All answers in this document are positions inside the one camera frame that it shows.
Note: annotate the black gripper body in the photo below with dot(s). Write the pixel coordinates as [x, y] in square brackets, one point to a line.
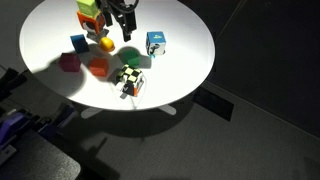
[128, 21]

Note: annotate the dark green block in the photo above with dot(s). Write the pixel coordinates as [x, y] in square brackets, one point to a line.
[131, 57]

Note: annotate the lime green block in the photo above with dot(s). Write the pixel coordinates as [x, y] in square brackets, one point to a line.
[88, 7]

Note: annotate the blue block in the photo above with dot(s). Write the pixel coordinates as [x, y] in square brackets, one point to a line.
[79, 43]

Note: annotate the orange block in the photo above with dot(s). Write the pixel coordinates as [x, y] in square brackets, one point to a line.
[99, 66]

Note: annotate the magenta block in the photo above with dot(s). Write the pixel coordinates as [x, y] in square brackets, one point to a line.
[70, 62]

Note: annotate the orange cube with holes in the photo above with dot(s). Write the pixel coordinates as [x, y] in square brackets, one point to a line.
[91, 22]

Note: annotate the yellow ball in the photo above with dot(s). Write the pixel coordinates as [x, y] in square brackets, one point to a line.
[107, 44]

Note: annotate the blue white number cube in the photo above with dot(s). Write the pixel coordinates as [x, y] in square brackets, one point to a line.
[156, 42]

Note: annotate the black white checkered cube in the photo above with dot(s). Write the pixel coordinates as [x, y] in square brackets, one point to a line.
[130, 80]

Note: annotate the purple black spring clamp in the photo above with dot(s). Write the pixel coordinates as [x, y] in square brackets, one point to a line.
[58, 116]
[13, 125]

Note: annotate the grey speckled mounting plate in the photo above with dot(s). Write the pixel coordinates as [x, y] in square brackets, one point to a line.
[40, 160]

